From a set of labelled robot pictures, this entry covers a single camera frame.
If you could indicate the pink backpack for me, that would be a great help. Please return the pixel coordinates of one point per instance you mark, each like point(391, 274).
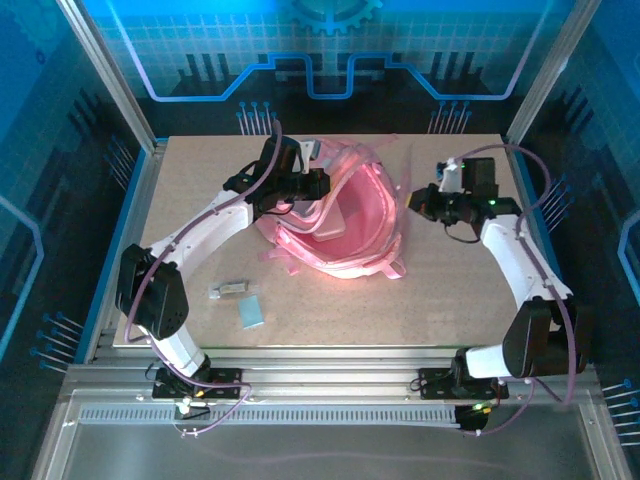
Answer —
point(365, 250)

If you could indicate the small black right control board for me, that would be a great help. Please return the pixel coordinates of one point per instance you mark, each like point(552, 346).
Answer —
point(472, 417)

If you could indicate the grey metal tray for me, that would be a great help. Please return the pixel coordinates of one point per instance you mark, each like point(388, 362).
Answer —
point(325, 455)

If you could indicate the aluminium right side rail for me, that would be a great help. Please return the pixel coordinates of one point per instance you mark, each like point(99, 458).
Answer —
point(518, 170)

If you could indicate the aluminium right frame post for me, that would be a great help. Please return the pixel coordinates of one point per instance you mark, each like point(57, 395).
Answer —
point(545, 80)

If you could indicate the aluminium frame post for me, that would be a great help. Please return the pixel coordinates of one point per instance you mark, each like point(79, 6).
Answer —
point(545, 80)
point(107, 75)

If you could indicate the aluminium left side rail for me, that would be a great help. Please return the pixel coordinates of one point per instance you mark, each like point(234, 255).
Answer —
point(131, 250)

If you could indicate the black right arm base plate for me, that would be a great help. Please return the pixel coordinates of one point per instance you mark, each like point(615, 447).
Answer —
point(435, 382)

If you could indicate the aluminium cross rail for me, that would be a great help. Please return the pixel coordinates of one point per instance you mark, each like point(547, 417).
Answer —
point(325, 372)

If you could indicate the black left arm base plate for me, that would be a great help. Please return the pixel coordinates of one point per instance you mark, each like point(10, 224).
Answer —
point(225, 382)

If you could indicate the aluminium left frame post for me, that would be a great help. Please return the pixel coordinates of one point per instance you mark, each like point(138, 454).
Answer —
point(107, 75)

